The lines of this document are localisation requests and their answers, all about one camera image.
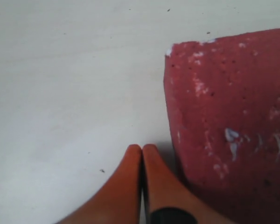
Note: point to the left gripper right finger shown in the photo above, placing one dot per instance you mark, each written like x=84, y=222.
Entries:
x=167, y=200

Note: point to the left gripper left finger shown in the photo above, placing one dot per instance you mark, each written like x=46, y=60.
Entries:
x=118, y=201

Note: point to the red brick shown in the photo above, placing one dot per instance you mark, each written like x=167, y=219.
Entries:
x=223, y=104

